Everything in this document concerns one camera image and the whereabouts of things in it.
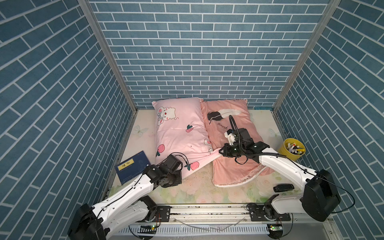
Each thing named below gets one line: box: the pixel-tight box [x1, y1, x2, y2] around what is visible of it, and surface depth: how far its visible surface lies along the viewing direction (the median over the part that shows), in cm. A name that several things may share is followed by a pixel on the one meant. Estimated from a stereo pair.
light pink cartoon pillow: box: [152, 98, 221, 179], surface depth 93 cm
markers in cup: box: [286, 142, 305, 156], surface depth 86 cm
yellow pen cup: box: [278, 138, 306, 162], surface depth 86 cm
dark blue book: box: [114, 150, 151, 186], surface depth 93 cm
